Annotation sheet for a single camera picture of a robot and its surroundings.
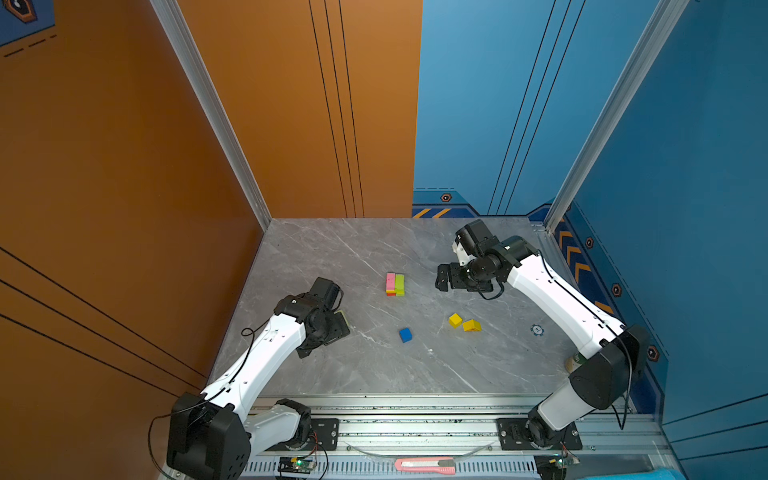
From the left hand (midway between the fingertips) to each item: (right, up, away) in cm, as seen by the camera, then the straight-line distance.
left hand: (332, 334), depth 81 cm
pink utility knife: (+29, -27, -13) cm, 41 cm away
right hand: (+31, +14, -2) cm, 34 cm away
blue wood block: (+20, -3, +9) cm, 23 cm away
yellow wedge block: (+41, 0, +10) cm, 42 cm away
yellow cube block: (+36, +1, +10) cm, 37 cm away
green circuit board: (-6, -28, -11) cm, 31 cm away
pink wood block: (+16, +13, +16) cm, 26 cm away
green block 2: (+19, +12, +15) cm, 27 cm away
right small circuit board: (+57, -27, -12) cm, 64 cm away
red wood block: (+16, +8, +18) cm, 25 cm away
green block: (+3, +7, -4) cm, 9 cm away
